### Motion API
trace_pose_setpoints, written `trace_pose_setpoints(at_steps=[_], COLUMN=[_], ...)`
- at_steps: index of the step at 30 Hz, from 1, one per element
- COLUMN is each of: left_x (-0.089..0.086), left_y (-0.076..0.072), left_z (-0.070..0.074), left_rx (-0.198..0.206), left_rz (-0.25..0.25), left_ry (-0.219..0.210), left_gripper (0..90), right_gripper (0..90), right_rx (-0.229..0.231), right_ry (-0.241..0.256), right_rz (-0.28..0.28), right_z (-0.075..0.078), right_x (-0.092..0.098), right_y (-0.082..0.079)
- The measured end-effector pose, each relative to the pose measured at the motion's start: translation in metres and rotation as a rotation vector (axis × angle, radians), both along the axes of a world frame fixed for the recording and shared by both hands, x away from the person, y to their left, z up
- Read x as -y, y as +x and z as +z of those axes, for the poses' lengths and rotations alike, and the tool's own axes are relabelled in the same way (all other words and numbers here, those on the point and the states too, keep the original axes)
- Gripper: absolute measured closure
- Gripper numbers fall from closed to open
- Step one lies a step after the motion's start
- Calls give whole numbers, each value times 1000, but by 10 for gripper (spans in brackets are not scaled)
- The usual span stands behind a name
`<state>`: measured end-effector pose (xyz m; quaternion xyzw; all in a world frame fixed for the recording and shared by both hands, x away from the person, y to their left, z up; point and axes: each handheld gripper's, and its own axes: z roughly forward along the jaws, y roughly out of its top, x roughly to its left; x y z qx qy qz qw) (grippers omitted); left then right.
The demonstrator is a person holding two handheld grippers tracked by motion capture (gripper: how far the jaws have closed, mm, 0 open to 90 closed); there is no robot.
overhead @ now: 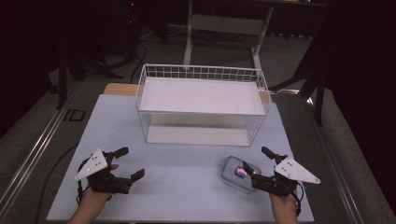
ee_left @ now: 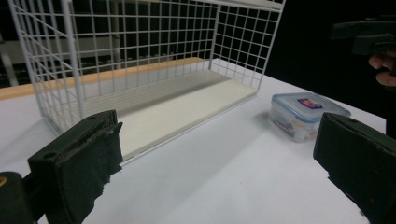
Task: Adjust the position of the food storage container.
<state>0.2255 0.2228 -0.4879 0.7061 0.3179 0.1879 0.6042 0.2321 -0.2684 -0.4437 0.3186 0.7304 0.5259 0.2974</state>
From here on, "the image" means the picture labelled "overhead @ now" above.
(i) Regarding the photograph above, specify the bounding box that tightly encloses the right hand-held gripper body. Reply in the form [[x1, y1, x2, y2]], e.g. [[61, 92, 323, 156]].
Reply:
[[250, 154, 321, 198]]

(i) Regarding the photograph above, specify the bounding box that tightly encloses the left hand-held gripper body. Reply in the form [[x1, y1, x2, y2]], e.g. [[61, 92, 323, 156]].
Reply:
[[74, 148, 134, 195]]

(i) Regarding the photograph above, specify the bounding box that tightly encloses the person's left hand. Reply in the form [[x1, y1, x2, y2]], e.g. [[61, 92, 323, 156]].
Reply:
[[78, 163, 120, 208]]

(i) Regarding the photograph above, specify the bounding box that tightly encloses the person's right hand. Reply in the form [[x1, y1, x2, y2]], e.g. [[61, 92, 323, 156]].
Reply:
[[269, 189, 301, 217]]

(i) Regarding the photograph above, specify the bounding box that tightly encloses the black metal stand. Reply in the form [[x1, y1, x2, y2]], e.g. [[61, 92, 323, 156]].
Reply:
[[55, 46, 124, 110], [268, 52, 330, 127]]

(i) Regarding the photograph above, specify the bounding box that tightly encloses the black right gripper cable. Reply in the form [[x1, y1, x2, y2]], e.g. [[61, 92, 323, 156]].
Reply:
[[291, 182, 304, 217]]

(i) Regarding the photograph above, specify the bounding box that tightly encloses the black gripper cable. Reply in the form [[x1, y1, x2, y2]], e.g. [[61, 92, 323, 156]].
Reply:
[[76, 158, 92, 204], [291, 182, 304, 217]]

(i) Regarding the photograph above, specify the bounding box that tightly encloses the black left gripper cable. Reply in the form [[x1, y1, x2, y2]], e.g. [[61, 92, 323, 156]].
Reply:
[[76, 158, 92, 204]]

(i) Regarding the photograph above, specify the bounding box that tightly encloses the metal floor rail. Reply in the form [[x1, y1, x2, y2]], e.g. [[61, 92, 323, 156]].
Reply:
[[0, 81, 82, 213], [305, 96, 366, 224]]

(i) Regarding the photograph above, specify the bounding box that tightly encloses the black floor cable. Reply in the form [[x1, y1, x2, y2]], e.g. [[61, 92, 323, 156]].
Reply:
[[33, 142, 79, 224]]

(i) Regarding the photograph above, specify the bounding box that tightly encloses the white wire shelf rack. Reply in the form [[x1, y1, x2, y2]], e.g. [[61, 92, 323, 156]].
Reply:
[[135, 63, 272, 147]]

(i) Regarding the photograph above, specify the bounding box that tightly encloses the black cable near stand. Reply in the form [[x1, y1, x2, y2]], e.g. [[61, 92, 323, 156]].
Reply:
[[128, 39, 149, 84]]

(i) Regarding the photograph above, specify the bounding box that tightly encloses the white metal desk frame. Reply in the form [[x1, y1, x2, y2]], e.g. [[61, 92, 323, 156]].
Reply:
[[182, 0, 331, 71]]

